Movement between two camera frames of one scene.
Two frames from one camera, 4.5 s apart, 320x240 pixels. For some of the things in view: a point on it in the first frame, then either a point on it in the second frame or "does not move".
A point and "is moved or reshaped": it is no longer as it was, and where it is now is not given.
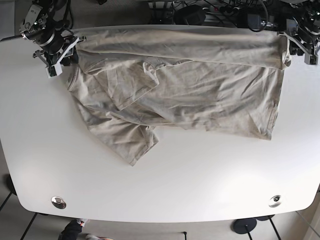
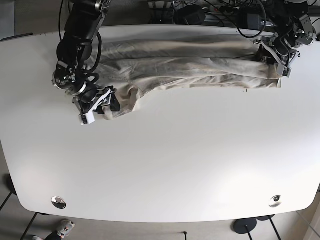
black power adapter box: (193, 15) does not move
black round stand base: (242, 226) does not move
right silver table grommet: (275, 201) does not move
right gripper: (298, 47) → (284, 57)
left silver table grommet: (58, 202) does not move
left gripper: (68, 54) → (103, 99)
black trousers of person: (72, 230) → (55, 235)
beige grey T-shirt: (125, 82) is moved or reshaped
